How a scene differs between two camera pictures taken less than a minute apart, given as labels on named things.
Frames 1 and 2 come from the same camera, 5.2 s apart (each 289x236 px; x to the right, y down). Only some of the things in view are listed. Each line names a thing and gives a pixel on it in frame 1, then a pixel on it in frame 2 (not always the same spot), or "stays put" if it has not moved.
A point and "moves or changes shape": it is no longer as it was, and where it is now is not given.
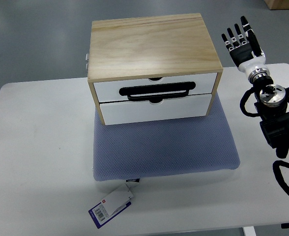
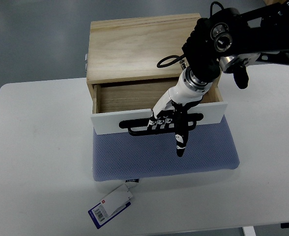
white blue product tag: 111,205 stays put
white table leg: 249,231 stays put
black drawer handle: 158,88 -> 130,123
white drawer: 109,91 moves or changes shape
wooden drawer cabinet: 152,68 stays put
